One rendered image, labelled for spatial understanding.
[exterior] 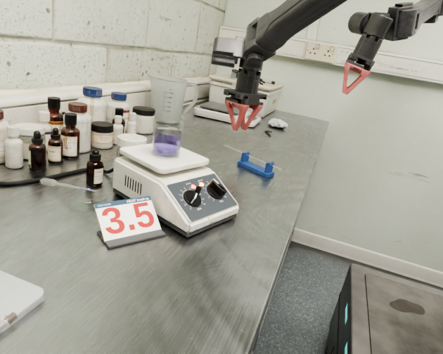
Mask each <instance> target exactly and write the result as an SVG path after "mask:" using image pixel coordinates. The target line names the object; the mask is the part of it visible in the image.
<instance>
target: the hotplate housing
mask: <svg viewBox="0 0 443 354"><path fill-rule="evenodd" d="M212 173H214V174H215V175H216V173H215V172H213V171H212V170H211V169H209V168H207V167H206V166H199V167H195V168H192V169H186V170H182V171H176V172H172V173H166V174H162V173H157V172H155V171H153V170H151V169H149V168H147V167H146V166H144V165H142V164H139V163H138V162H135V161H134V160H132V159H130V158H128V157H125V156H124V157H117V159H115V160H114V169H113V188H114V189H113V192H115V193H117V194H118V195H119V196H121V197H123V198H125V199H132V198H137V197H146V196H150V198H151V200H152V203H153V206H154V209H155V212H156V215H157V218H158V220H160V221H162V222H163V223H165V224H166V225H168V226H169V227H171V228H173V229H174V230H176V231H177V232H179V233H181V234H182V235H184V236H185V237H190V236H192V235H195V234H197V233H199V232H202V231H204V230H206V229H209V228H211V227H214V226H216V225H219V224H220V223H223V222H225V221H228V220H230V219H232V218H235V217H236V214H237V213H238V210H239V207H238V204H237V205H235V206H232V207H230V208H228V209H225V210H222V211H219V212H217V213H215V214H211V215H209V216H206V217H204V218H201V219H198V220H196V221H193V222H192V221H190V219H189V218H188V216H187V215H186V214H185V212H184V210H183V209H182V208H181V206H180V205H179V203H178V202H177V201H176V199H175V198H174V196H173V194H172V193H171V192H170V191H169V189H168V187H167V185H169V184H173V183H178V182H181V181H186V180H189V179H192V178H197V177H201V176H206V175H209V174H212ZM216 176H217V175H216ZM217 177H218V176H217ZM219 180H220V179H219ZM221 183H222V182H221ZM222 184H223V183H222ZM223 186H224V184H223ZM224 187H225V186H224ZM225 188H226V187H225ZM227 191H228V190H227ZM228 192H229V191H228ZM229 194H230V195H231V193H229ZM231 196H232V195H231ZM232 197H233V196H232ZM233 199H234V198H233ZM234 200H235V199H234ZM236 203H237V201H236Z"/></svg>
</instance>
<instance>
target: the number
mask: <svg viewBox="0 0 443 354"><path fill-rule="evenodd" d="M98 213H99V216H100V219H101V223H102V226H103V231H104V233H105V236H106V237H108V236H112V235H118V234H122V233H126V232H132V231H135V230H142V229H146V228H152V227H155V226H159V225H158V222H157V220H156V217H155V214H154V211H153V208H152V205H151V203H150V200H148V201H144V202H135V203H131V204H122V205H117V206H108V207H103V208H99V209H98Z"/></svg>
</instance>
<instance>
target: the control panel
mask: <svg viewBox="0 0 443 354"><path fill-rule="evenodd" d="M212 179H215V180H217V181H218V182H219V183H220V184H221V185H222V186H223V184H222V183H221V181H220V180H219V179H218V178H217V176H216V175H215V174H214V173H212V174H209V175H206V176H201V177H197V178H192V179H189V180H186V181H181V182H178V183H173V184H169V185H167V187H168V189H169V191H170V192H171V193H172V194H173V196H174V198H175V199H176V201H177V202H178V203H179V205H180V206H181V208H182V209H183V210H184V212H185V214H186V215H187V216H188V218H189V219H190V221H192V222H193V221H196V220H198V219H201V218H204V217H206V216H209V215H211V214H215V213H217V212H219V211H222V210H225V209H228V208H230V207H233V206H235V205H237V203H236V201H235V200H234V199H233V198H232V196H231V195H230V194H229V192H228V191H227V190H226V191H227V192H226V194H225V195H224V196H223V197H222V198H221V199H215V198H213V197H211V196H210V195H209V193H208V192H207V186H208V185H209V184H210V182H211V181H212ZM200 183H203V184H204V186H201V185H200ZM192 185H195V187H197V186H200V187H201V191H200V194H199V195H200V197H201V200H202V202H201V204H200V206H197V207H194V206H191V205H189V204H187V203H186V201H185V200H184V193H185V191H187V190H195V188H192V187H191V186H192ZM223 187H224V186H223ZM224 188H225V187H224ZM225 189H226V188H225Z"/></svg>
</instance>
